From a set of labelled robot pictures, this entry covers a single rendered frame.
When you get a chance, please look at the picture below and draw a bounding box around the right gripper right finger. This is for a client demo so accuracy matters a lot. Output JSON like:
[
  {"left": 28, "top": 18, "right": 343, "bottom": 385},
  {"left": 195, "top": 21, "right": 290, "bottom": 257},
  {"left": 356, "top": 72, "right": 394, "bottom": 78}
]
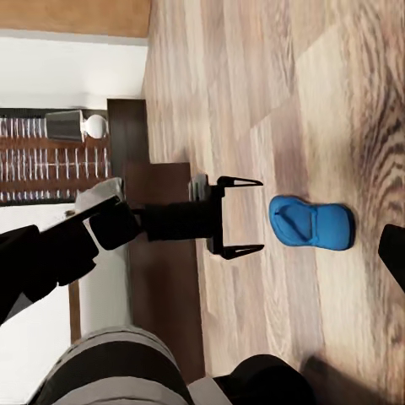
[{"left": 378, "top": 224, "right": 405, "bottom": 293}]

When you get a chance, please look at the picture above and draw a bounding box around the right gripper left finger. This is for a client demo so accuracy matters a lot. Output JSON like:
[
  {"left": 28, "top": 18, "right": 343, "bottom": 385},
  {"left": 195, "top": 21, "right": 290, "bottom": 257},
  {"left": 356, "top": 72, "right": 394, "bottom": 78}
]
[{"left": 0, "top": 224, "right": 44, "bottom": 326}]

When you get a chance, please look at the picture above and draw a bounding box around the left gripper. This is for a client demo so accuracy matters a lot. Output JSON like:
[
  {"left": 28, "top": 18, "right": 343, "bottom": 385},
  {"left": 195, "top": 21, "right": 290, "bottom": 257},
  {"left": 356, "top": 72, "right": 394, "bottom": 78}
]
[{"left": 170, "top": 176, "right": 264, "bottom": 260}]

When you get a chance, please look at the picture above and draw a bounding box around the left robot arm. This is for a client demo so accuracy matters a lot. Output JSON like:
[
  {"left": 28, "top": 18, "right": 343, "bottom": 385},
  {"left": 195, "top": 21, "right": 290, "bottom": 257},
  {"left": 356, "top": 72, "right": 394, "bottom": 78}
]
[{"left": 4, "top": 173, "right": 264, "bottom": 322}]

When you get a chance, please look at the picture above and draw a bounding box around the sandal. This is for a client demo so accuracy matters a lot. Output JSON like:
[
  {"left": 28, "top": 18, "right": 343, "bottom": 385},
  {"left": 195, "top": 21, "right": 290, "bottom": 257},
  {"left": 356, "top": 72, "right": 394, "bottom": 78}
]
[{"left": 268, "top": 195, "right": 354, "bottom": 251}]

